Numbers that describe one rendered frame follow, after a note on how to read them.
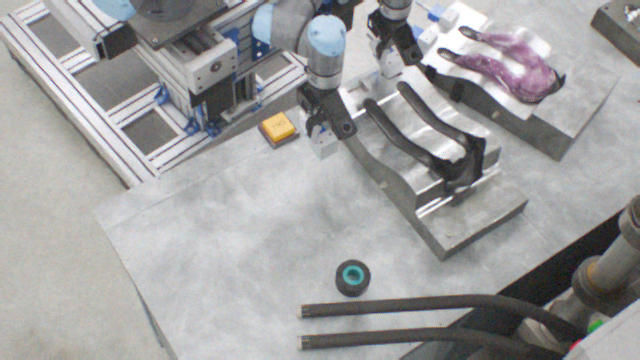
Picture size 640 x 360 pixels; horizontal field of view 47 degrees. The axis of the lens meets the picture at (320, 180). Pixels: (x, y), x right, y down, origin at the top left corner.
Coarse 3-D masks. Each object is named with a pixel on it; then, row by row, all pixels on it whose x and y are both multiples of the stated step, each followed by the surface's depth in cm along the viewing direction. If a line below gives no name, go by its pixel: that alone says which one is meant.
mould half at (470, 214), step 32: (384, 96) 189; (416, 128) 184; (480, 128) 180; (384, 160) 177; (416, 160) 174; (384, 192) 183; (416, 192) 169; (480, 192) 178; (512, 192) 178; (416, 224) 176; (448, 224) 173; (480, 224) 173; (448, 256) 174
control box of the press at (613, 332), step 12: (636, 300) 99; (624, 312) 97; (636, 312) 97; (600, 324) 104; (612, 324) 96; (624, 324) 96; (636, 324) 96; (588, 336) 95; (600, 336) 95; (612, 336) 95; (624, 336) 95; (636, 336) 95; (576, 348) 96; (588, 348) 94; (600, 348) 94; (612, 348) 94; (624, 348) 94; (636, 348) 94
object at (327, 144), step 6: (300, 114) 179; (324, 132) 173; (330, 132) 173; (318, 138) 172; (324, 138) 172; (330, 138) 173; (336, 138) 173; (318, 144) 171; (324, 144) 172; (330, 144) 172; (336, 144) 174; (312, 150) 176; (318, 150) 173; (324, 150) 173; (330, 150) 174; (336, 150) 176; (318, 156) 175; (324, 156) 175
